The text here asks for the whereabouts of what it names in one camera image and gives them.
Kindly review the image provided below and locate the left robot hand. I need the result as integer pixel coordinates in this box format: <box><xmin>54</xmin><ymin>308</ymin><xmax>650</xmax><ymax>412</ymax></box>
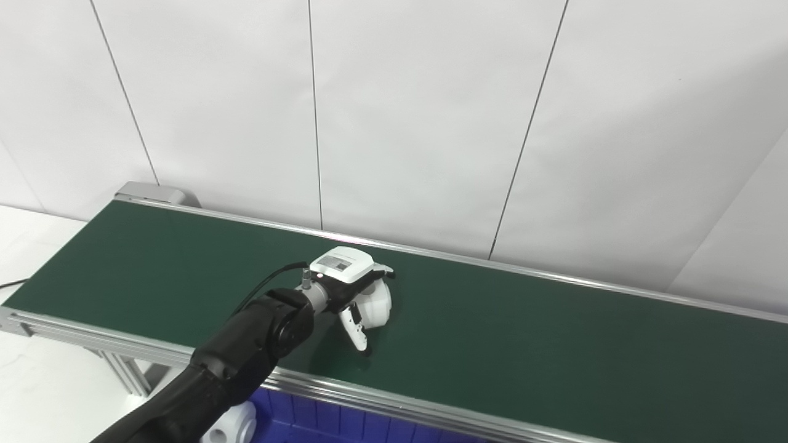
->
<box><xmin>308</xmin><ymin>246</ymin><xmax>395</xmax><ymax>356</ymax></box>

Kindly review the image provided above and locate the white cube part with hole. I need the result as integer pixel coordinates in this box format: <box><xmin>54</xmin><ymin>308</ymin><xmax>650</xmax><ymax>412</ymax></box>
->
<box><xmin>200</xmin><ymin>400</ymin><xmax>257</xmax><ymax>443</ymax></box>
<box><xmin>356</xmin><ymin>277</ymin><xmax>393</xmax><ymax>330</ymax></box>

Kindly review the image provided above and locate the blue plastic bin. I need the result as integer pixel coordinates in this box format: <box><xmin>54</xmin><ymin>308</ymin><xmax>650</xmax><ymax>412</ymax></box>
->
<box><xmin>249</xmin><ymin>388</ymin><xmax>487</xmax><ymax>443</ymax></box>

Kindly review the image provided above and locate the green conveyor belt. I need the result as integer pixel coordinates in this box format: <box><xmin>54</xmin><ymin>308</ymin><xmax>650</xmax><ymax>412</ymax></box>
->
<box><xmin>0</xmin><ymin>194</ymin><xmax>788</xmax><ymax>443</ymax></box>
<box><xmin>3</xmin><ymin>200</ymin><xmax>788</xmax><ymax>443</ymax></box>

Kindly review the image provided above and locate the grey conveyor motor housing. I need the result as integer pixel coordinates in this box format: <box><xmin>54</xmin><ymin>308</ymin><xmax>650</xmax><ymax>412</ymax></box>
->
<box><xmin>115</xmin><ymin>182</ymin><xmax>201</xmax><ymax>209</ymax></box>

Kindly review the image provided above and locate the aluminium conveyor leg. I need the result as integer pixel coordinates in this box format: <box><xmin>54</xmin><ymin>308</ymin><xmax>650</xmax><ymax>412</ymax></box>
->
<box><xmin>83</xmin><ymin>348</ymin><xmax>155</xmax><ymax>397</ymax></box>

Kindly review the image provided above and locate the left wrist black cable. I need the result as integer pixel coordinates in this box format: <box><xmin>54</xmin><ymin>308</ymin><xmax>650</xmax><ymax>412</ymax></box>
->
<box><xmin>231</xmin><ymin>261</ymin><xmax>312</xmax><ymax>317</ymax></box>

